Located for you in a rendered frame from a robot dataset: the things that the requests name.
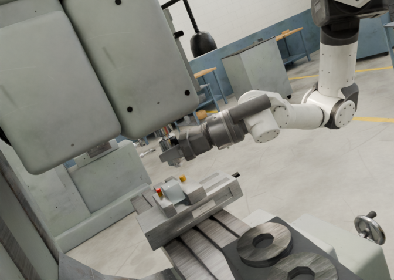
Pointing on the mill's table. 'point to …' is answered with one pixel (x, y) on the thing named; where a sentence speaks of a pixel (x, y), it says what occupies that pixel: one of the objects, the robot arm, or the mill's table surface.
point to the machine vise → (187, 209)
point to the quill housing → (132, 55)
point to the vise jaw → (192, 190)
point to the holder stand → (281, 256)
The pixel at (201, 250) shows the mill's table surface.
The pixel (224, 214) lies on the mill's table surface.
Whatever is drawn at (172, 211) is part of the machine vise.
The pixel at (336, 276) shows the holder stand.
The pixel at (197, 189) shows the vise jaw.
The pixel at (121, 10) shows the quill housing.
